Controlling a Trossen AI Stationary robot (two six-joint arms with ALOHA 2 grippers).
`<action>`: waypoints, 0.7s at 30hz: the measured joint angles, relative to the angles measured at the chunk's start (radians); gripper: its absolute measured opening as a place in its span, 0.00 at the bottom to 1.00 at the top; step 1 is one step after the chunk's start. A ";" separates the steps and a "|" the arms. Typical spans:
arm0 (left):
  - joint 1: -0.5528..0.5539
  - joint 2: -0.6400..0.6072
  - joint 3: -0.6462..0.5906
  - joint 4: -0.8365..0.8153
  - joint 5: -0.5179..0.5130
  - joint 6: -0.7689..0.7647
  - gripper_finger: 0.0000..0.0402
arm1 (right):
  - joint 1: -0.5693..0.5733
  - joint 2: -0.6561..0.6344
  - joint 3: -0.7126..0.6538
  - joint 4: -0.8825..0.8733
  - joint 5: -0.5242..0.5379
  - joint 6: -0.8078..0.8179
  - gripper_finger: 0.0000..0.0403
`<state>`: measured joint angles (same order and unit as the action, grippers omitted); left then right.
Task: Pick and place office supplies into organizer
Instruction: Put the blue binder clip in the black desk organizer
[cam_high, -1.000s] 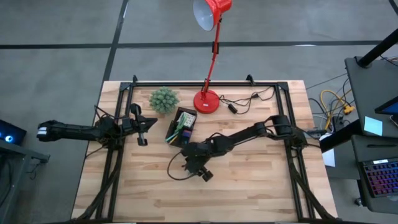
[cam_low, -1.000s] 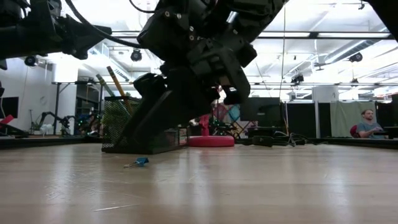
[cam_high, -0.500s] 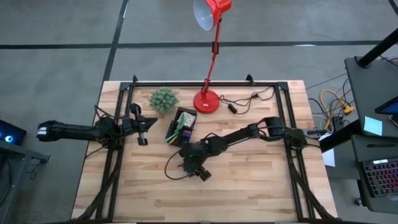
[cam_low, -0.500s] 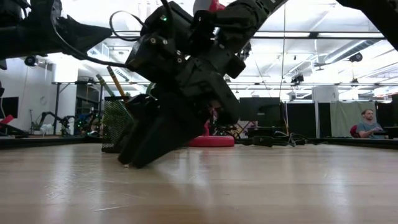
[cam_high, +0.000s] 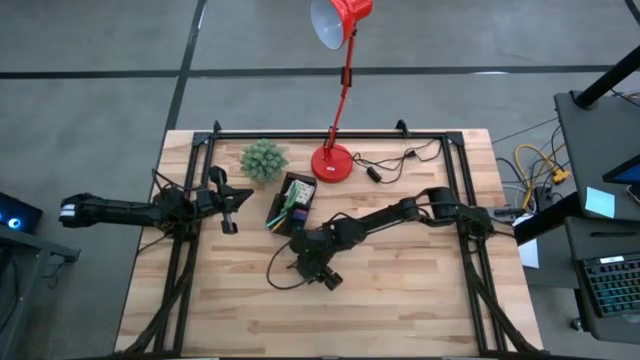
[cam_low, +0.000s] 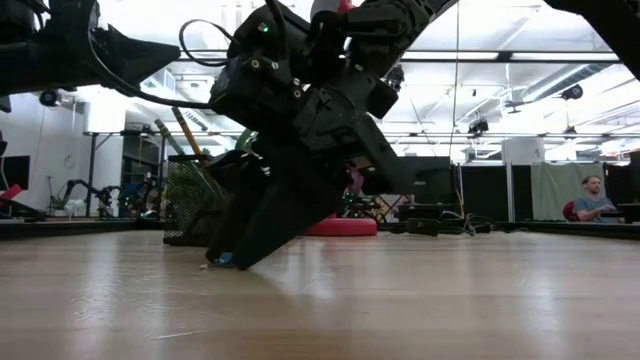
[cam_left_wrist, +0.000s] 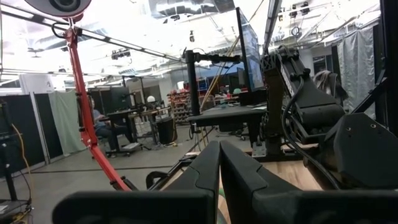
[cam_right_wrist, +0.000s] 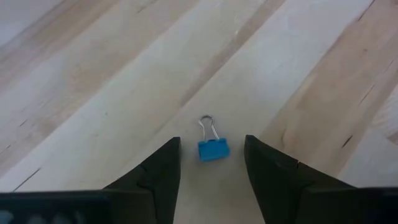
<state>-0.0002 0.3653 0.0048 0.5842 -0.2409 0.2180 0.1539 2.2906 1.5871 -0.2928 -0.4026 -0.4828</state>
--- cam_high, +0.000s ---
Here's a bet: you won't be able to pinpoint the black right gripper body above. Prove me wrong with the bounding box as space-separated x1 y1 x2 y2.
289 227 346 292

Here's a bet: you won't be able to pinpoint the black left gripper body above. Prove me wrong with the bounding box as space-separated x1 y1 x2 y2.
197 166 240 236

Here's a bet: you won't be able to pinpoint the green handled scissors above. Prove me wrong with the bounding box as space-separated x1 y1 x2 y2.
278 182 301 221

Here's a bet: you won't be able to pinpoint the green white patterned note pad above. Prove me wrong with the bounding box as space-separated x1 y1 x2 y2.
292 179 317 207

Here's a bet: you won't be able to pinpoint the black mesh desk organizer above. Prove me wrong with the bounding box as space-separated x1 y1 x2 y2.
264 171 319 239

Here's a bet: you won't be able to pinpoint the green artificial plant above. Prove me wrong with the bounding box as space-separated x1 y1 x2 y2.
239 139 290 184

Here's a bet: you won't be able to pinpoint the red desk lamp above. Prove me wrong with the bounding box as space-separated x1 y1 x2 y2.
308 0 375 184

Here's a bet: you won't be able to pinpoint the grey equipment cart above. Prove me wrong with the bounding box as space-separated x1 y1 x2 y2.
0 224 81 360

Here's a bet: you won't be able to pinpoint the black computer with blue light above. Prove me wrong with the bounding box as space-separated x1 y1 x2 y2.
0 192 44 235

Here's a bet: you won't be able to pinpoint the white paper sheet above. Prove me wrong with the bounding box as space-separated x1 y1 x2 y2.
514 214 541 270

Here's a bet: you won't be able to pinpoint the light blue sticky note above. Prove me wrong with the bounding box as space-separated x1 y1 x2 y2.
584 186 617 220

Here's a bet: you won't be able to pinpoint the dark grey side desk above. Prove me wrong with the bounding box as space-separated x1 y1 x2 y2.
553 89 640 224

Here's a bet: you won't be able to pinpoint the dark grey laptop desk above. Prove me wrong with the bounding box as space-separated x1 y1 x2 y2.
564 219 640 346

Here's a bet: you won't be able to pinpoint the laptop with rainbow keyboard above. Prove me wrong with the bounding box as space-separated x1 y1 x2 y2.
577 253 640 320

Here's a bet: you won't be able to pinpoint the tablet with blue screen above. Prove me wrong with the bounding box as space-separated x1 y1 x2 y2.
602 153 640 186

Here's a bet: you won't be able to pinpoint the black stand pole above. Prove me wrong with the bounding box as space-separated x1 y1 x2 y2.
573 43 640 109

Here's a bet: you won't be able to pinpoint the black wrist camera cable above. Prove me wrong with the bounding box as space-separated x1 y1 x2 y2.
266 247 314 292

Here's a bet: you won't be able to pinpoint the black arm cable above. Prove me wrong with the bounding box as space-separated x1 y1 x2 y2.
149 167 187 194

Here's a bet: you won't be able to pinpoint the black metal table frame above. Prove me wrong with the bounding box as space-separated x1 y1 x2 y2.
117 119 546 360

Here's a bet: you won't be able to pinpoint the black lamp cable with switch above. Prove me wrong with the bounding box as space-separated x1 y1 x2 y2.
352 138 444 184

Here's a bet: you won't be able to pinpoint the yellow cable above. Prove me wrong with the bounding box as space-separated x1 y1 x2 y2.
514 143 572 207

